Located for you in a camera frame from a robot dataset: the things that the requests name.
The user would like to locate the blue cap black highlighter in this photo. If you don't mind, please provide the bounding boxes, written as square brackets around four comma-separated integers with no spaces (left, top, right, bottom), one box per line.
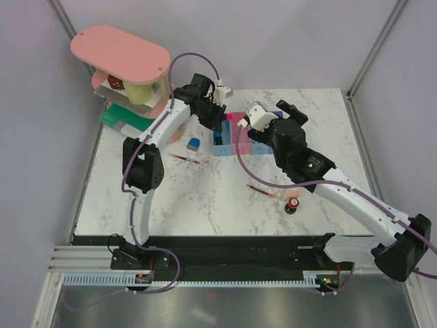
[214,132,223,146]

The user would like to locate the cream yellow cylinder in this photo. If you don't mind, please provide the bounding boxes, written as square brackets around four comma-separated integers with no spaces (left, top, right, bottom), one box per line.
[124,82,153,105]

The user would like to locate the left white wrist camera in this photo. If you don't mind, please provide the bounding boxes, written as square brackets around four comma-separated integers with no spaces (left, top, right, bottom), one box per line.
[213,85,234,106]

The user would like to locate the pink eraser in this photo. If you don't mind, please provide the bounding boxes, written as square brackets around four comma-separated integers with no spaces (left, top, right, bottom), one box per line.
[283,189,300,198]

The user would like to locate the pink drawer bin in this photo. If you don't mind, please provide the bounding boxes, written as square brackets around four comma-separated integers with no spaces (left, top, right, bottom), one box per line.
[229,112,251,155]

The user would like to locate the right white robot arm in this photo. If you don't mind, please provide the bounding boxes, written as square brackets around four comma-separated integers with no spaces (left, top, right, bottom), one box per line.
[238,100,436,282]

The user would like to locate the red black round stamp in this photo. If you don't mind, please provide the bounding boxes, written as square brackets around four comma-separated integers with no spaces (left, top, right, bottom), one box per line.
[284,197,300,215]

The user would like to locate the purple drawer bin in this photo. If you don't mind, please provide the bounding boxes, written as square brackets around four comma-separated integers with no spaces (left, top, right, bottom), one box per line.
[272,111,283,118]

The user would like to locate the blue pencil sharpener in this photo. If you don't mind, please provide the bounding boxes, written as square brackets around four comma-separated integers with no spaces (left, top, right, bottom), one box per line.
[186,138,201,152]

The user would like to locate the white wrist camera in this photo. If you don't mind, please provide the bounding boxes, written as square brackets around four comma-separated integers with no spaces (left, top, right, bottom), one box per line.
[213,85,234,106]
[237,101,279,132]

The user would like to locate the dark red card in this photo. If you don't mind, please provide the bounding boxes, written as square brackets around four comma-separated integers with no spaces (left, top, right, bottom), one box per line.
[107,74,125,90]

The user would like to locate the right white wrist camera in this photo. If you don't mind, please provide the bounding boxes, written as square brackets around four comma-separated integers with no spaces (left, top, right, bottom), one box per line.
[237,101,279,132]

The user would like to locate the white silver box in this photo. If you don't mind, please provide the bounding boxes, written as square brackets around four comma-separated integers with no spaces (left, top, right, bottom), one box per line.
[94,81,166,118]

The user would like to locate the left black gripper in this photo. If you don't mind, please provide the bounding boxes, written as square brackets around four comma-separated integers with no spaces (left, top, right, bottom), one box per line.
[195,99,227,134]

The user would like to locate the red pen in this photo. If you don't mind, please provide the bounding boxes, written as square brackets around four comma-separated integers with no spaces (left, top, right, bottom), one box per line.
[246,184,283,200]
[170,154,201,165]

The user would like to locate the light blue cable duct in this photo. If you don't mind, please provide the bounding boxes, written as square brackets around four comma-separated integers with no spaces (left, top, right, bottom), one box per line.
[62,271,339,288]

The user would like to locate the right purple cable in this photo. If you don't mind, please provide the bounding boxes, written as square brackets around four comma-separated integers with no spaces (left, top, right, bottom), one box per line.
[236,124,437,297]

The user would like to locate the purple cable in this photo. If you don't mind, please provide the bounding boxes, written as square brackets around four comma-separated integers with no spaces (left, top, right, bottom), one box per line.
[236,124,437,297]
[61,52,223,312]

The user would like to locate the pink tiered shelf stand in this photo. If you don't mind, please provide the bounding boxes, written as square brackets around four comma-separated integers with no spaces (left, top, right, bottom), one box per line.
[70,24,187,143]

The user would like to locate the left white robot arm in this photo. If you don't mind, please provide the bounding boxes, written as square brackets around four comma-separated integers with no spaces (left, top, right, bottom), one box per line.
[122,73,233,269]

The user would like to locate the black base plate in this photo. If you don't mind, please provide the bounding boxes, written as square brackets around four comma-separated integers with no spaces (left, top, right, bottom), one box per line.
[109,235,356,284]

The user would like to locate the white eraser box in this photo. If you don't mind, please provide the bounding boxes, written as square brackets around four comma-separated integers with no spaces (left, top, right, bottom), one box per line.
[120,124,143,139]

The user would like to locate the light blue drawer bin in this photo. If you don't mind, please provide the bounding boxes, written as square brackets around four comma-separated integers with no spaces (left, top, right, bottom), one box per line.
[212,120,233,157]

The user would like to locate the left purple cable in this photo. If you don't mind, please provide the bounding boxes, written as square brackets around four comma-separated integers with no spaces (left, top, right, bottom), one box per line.
[61,52,223,312]

